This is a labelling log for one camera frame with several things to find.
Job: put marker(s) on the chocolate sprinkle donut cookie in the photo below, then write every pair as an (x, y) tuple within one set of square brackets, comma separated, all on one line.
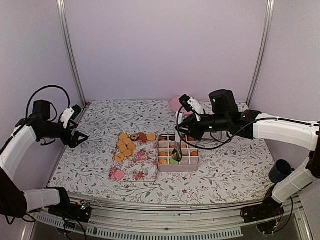
[(135, 137)]

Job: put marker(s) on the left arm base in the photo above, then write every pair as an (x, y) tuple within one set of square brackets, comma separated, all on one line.
[(80, 211)]

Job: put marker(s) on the pink round cookie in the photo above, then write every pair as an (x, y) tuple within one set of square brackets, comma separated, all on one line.
[(119, 175)]

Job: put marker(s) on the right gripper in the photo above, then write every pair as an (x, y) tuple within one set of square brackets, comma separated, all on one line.
[(191, 124)]

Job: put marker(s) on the dark blue cup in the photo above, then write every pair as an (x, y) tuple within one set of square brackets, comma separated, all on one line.
[(281, 170)]

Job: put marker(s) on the floral tablecloth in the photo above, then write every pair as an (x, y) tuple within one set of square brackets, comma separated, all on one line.
[(236, 172)]

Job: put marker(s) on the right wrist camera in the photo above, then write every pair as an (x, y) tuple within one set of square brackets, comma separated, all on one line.
[(190, 104)]

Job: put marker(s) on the right aluminium post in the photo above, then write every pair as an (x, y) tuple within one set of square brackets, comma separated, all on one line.
[(270, 4)]

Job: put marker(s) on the aluminium post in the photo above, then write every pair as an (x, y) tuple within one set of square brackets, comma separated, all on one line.
[(270, 4), (61, 7)]

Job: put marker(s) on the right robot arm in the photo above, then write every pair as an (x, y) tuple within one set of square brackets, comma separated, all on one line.
[(253, 124)]

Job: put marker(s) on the green sandwich cookie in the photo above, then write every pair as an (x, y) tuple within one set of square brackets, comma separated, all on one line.
[(173, 162)]

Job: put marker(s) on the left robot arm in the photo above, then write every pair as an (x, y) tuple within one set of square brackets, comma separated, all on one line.
[(36, 126)]

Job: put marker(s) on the metal tin lid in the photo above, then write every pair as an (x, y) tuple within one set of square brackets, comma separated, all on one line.
[(213, 136)]

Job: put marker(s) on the floral cookie tray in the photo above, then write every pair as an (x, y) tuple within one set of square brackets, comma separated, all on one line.
[(137, 159)]

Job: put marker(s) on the left aluminium post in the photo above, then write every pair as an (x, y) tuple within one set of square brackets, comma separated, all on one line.
[(61, 7)]

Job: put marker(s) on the front aluminium rail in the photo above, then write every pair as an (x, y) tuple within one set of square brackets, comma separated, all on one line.
[(120, 220)]

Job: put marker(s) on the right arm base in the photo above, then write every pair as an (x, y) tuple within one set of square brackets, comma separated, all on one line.
[(269, 208)]

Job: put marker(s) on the round cream sandwich cookie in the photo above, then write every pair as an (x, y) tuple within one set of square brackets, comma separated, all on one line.
[(163, 161)]

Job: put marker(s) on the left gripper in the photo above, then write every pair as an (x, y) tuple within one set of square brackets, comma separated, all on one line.
[(73, 142)]

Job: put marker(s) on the metal tongs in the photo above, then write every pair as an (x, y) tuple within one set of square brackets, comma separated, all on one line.
[(177, 151)]

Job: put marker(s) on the pink plate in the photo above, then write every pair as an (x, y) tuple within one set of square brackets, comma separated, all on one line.
[(175, 105)]

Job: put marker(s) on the round biscuit top right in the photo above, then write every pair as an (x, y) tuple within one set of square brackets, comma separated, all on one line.
[(151, 137)]

